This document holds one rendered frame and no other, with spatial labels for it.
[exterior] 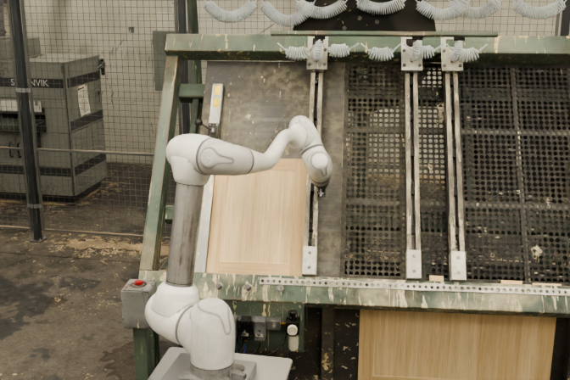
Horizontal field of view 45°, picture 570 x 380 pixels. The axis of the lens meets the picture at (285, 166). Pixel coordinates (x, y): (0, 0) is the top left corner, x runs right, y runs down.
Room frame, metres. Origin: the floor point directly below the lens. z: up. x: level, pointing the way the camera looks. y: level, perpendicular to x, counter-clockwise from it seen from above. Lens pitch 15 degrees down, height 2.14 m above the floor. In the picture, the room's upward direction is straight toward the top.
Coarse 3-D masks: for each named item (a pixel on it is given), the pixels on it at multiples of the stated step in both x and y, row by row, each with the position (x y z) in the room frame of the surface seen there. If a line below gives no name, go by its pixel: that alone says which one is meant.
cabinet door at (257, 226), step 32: (288, 160) 3.15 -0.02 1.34; (224, 192) 3.08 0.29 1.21; (256, 192) 3.07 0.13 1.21; (288, 192) 3.06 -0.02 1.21; (224, 224) 2.99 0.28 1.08; (256, 224) 2.98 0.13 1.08; (288, 224) 2.97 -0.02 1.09; (224, 256) 2.91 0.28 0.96; (256, 256) 2.89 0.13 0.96; (288, 256) 2.88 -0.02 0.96
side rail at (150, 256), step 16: (176, 64) 3.46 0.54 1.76; (176, 80) 3.45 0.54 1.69; (176, 96) 3.43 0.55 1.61; (160, 112) 3.31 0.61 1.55; (176, 112) 3.42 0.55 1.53; (160, 128) 3.26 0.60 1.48; (160, 144) 3.21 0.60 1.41; (160, 160) 3.17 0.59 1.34; (160, 176) 3.12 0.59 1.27; (160, 192) 3.07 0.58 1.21; (160, 208) 3.05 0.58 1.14; (160, 224) 3.03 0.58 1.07; (144, 240) 2.94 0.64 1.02; (160, 240) 3.02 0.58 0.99; (144, 256) 2.90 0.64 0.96
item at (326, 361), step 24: (552, 240) 3.70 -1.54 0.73; (384, 264) 3.41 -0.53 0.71; (432, 264) 3.40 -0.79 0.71; (312, 312) 2.99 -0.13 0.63; (336, 312) 2.98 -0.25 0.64; (312, 336) 2.99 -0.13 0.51; (336, 336) 2.98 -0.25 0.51; (312, 360) 2.99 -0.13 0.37; (336, 360) 2.98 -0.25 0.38; (552, 360) 2.89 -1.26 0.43
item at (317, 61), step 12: (312, 36) 3.43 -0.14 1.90; (324, 36) 3.27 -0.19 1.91; (312, 48) 3.39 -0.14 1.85; (324, 48) 3.38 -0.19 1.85; (312, 60) 3.35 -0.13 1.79; (324, 60) 3.35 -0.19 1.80; (312, 72) 3.36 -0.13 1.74; (312, 84) 3.32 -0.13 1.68; (312, 96) 3.28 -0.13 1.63; (312, 108) 3.24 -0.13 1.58; (312, 120) 3.21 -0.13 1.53; (312, 192) 3.01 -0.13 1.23; (312, 204) 3.00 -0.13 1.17; (312, 216) 2.97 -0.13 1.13; (312, 228) 2.90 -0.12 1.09; (312, 240) 2.87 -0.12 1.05; (312, 252) 2.83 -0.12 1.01; (312, 264) 2.80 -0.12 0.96; (312, 276) 2.81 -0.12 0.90
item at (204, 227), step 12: (216, 84) 3.39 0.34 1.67; (216, 96) 3.35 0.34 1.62; (216, 108) 3.32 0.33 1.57; (216, 120) 3.28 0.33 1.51; (204, 192) 3.07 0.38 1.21; (204, 204) 3.03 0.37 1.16; (204, 216) 3.00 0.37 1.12; (204, 228) 2.96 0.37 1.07; (204, 240) 2.93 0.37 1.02; (204, 252) 2.90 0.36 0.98; (204, 264) 2.87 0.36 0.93
